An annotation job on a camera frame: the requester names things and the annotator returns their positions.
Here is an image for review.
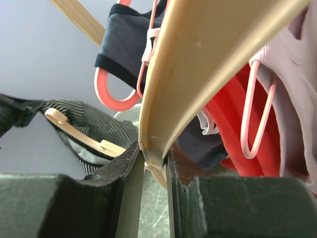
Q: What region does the pink wire hanger right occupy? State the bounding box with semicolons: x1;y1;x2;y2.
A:
240;60;277;160

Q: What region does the navy blue printed top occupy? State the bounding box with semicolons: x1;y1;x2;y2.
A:
95;3;228;171

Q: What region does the white perforated plastic basket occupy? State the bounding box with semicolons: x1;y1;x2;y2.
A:
113;103;142;127

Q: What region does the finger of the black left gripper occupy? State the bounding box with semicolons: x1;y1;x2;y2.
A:
0;94;44;137

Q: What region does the pink plastic hanger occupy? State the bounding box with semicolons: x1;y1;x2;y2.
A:
94;0;141;111

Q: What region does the wooden clothes rack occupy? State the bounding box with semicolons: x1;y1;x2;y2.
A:
50;0;105;47

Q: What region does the mauve pink top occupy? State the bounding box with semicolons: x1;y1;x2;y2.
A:
249;0;317;193

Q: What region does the black white striped tank top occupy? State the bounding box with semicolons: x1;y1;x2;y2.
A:
40;100;138;174

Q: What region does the pink wire hanger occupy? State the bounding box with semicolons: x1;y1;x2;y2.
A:
240;60;277;160
137;0;158;99

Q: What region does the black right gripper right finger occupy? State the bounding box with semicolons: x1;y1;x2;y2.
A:
165;144;317;238

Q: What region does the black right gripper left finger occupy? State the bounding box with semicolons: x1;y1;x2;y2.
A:
0;142;144;238

